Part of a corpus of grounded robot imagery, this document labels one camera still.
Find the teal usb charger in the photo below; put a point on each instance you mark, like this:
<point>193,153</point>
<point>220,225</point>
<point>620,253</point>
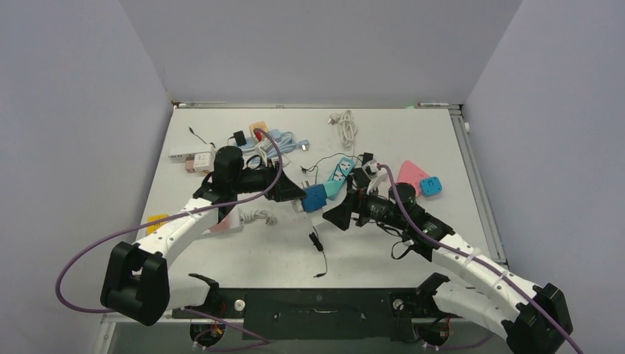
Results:
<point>332,188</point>

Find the pink cube socket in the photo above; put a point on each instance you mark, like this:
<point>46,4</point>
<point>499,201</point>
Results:
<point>222,226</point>

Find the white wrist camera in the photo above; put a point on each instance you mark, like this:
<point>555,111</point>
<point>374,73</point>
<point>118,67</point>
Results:
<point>377,175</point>
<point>265,151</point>

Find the orange cube socket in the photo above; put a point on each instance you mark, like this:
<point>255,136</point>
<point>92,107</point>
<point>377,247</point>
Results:
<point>258,131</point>

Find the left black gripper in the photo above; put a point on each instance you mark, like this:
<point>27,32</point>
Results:
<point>284,189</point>

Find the blue white small adapter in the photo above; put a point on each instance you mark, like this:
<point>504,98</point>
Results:
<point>315,199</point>

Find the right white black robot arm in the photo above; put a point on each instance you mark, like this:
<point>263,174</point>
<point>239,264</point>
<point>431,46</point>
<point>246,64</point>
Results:
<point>528,317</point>

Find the white long power strip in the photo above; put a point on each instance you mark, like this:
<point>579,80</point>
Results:
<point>181,154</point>

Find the light blue power strip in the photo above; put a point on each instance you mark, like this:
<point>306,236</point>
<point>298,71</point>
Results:
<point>251,141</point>

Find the yellow socket block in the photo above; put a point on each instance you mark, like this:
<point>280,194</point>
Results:
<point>155,222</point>

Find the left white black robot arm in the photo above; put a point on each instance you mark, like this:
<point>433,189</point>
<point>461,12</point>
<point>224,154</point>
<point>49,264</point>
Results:
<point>137,282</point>

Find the white charger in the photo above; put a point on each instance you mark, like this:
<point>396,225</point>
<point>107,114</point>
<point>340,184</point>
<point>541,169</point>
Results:
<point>297,206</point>

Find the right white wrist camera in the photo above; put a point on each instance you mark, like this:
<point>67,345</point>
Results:
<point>377,175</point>

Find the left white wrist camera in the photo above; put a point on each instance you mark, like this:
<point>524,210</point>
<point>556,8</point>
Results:
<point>265,151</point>

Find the blue square plug adapter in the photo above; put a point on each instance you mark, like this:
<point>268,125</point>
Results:
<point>430,186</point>

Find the white cube adapter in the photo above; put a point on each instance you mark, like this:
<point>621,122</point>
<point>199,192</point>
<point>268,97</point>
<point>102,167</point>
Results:
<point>203,163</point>

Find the pink triangular socket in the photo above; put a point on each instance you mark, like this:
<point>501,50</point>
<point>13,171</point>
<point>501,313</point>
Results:
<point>410,173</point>

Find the teal power strip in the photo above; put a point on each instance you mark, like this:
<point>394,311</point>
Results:
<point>342,169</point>

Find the small black charger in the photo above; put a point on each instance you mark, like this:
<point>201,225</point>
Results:
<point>240,138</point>

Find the large black power adapter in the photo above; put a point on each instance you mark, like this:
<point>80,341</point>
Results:
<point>367,159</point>

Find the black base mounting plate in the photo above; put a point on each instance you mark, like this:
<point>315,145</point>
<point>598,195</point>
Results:
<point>322,313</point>

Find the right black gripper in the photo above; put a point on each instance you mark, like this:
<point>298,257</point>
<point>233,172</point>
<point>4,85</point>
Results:
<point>357,201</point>

